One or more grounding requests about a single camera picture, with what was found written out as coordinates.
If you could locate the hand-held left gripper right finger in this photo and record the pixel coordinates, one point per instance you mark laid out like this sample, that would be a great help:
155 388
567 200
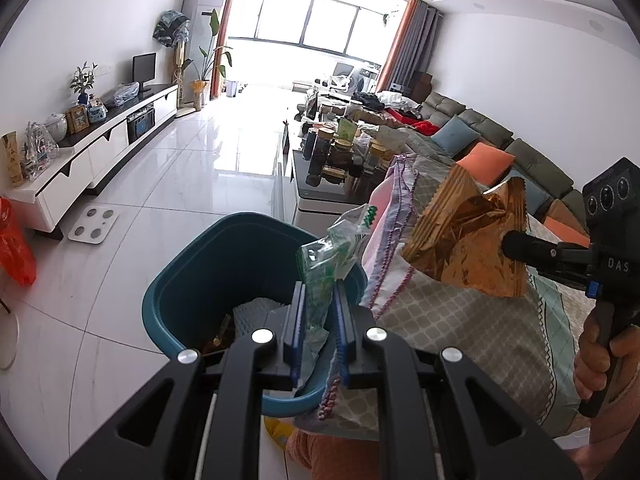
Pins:
342 335

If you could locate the clear bagged ornament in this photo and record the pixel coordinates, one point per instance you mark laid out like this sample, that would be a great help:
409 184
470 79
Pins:
40 152

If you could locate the blue white porcelain pot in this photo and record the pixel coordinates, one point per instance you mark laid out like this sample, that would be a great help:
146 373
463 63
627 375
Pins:
97 111

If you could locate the grey-blue cushion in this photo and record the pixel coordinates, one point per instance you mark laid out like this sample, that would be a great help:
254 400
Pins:
535 195
452 135

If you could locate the orange grey curtain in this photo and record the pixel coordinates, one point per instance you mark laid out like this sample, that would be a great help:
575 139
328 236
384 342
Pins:
410 45
225 35

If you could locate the tall plant in yellow pot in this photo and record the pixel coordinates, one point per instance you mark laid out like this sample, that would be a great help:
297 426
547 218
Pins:
200 87

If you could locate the small white pedal bin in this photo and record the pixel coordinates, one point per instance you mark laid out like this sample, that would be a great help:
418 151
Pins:
232 89

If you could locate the green clear plastic wrapper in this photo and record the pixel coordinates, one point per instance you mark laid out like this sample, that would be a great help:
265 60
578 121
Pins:
325 270

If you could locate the green sofa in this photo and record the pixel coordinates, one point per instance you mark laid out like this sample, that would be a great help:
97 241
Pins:
530 160

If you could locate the wooden picture frame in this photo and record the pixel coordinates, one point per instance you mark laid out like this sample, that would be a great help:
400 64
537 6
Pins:
78 120

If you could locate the red-orange plastic bag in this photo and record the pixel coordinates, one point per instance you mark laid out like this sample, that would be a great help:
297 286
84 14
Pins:
15 245

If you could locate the person's right hand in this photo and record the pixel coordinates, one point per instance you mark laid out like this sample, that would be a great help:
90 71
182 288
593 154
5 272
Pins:
585 370

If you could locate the teal plastic bin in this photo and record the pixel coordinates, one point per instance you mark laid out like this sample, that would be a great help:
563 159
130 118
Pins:
200 285

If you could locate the large window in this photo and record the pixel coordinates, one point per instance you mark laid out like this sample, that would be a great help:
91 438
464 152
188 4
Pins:
310 20

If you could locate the brown wooden cabinet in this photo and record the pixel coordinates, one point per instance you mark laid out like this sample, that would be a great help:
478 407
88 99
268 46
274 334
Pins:
421 85

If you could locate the patterned green beige tablecloth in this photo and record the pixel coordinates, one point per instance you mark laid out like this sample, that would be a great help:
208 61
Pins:
450 350

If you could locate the fan with floral cover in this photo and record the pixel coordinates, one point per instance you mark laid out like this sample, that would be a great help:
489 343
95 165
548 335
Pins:
171 27

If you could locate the white black TV cabinet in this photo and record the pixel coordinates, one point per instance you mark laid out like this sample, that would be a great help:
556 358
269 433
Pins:
100 160

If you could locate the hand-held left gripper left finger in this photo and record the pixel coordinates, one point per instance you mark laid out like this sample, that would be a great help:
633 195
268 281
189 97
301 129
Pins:
299 330

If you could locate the cluttered coffee table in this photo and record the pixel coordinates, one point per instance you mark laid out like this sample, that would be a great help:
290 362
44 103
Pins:
325 180

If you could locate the tall yellow box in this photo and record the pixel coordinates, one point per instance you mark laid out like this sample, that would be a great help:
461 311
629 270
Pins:
12 160

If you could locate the white bathroom scale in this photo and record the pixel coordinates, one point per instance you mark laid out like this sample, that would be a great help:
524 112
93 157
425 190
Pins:
94 225

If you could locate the orange cushion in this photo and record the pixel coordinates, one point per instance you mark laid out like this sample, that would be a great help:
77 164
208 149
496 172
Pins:
487 160
565 225

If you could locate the white ceramic jar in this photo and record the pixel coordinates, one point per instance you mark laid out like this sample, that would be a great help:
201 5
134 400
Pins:
56 126

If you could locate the person's pink trouser leg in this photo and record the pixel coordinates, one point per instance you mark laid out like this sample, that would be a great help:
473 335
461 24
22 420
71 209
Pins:
330 457

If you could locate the white office chair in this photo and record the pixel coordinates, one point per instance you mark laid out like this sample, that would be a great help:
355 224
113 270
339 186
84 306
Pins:
340 77

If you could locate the black monitor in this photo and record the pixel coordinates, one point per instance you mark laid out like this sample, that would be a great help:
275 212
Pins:
143 70

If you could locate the person's right forearm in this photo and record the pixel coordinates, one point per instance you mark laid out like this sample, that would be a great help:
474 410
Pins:
612 445

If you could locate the plant in blue vase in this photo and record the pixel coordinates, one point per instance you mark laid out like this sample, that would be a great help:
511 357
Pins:
82 82

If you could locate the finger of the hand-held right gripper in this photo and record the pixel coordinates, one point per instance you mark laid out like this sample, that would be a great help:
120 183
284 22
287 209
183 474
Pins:
540 252

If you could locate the clear plastic bag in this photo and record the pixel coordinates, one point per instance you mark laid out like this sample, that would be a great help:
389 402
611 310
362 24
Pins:
123 94

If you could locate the gold snack bag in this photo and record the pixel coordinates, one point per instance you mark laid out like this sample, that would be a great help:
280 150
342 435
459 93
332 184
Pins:
465 245

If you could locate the red cloth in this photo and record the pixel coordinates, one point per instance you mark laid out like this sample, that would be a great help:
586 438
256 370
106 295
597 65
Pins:
424 127

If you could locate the white standing air conditioner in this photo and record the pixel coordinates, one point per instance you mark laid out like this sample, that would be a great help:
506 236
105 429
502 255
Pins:
200 20

